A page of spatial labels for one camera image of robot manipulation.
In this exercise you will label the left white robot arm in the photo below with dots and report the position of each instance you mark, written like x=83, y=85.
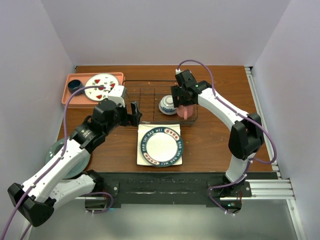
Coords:
x=38, y=197

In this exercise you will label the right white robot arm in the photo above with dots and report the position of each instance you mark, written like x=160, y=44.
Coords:
x=246, y=132

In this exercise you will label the white square plate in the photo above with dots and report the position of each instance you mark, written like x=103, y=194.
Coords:
x=142, y=160

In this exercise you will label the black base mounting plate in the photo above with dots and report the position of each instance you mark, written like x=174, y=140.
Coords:
x=171, y=188

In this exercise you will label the green rim white plate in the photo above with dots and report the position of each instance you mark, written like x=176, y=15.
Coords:
x=162, y=147

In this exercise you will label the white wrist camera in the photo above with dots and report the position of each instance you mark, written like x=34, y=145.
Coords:
x=117, y=95
x=185, y=78

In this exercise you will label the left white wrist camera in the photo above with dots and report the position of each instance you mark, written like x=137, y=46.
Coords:
x=117, y=95

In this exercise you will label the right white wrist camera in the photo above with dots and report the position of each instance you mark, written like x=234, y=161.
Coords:
x=185, y=78

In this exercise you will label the white watermelon pattern plate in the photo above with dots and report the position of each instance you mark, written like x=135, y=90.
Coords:
x=101, y=85

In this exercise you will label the grey green plate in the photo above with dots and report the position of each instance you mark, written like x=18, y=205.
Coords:
x=77, y=169

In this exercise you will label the dark blue mug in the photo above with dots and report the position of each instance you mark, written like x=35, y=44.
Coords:
x=74, y=85

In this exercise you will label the pink mug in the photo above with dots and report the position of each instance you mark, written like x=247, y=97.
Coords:
x=185, y=111

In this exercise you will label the blue floral small bowl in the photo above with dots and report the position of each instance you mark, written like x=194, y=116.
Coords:
x=166, y=105

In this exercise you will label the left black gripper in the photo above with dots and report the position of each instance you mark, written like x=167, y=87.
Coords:
x=135, y=115

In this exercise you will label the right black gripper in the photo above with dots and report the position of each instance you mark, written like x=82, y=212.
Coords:
x=176, y=91

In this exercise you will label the black wire dish rack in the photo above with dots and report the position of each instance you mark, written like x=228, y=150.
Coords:
x=148, y=94

